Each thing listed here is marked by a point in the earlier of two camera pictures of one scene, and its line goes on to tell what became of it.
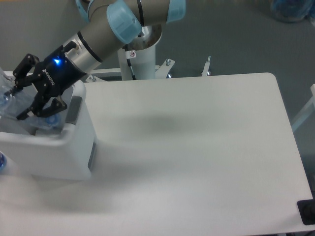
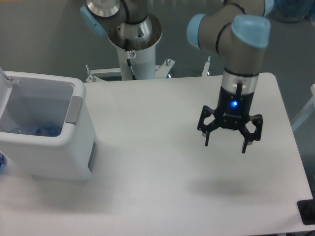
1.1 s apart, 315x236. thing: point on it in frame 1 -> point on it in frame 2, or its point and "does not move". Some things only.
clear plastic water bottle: x=10 y=107 -> x=47 y=131
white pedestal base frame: x=162 y=72 does not move
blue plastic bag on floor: x=292 y=11 does not move
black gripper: x=56 y=74 -> x=233 y=110
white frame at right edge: x=306 y=111 does not move
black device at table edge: x=306 y=210 does not move
